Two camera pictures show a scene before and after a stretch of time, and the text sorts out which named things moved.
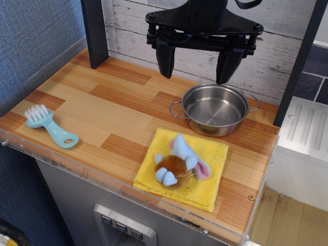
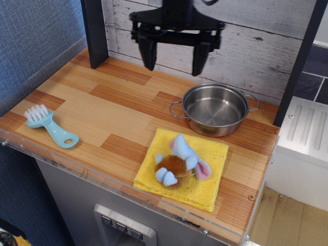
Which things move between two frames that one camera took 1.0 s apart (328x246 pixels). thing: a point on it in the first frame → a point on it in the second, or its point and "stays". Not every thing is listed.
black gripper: [202, 24] → [177, 22]
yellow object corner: [12, 242] → [21, 241]
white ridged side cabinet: [299, 168] stays
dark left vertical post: [96, 31] stays
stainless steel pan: [214, 109] stays
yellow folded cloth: [202, 193] stays
